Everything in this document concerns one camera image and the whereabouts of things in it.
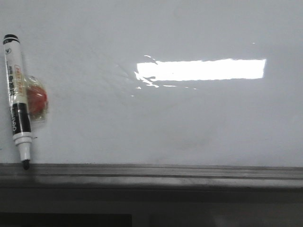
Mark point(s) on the red magnet taped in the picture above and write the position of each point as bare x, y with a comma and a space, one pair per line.
37, 98

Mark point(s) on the white black whiteboard marker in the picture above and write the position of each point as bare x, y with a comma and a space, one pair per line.
18, 101

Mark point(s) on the white whiteboard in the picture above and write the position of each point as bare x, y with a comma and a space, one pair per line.
175, 82

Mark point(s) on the grey metal whiteboard tray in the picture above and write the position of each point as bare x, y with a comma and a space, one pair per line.
129, 176

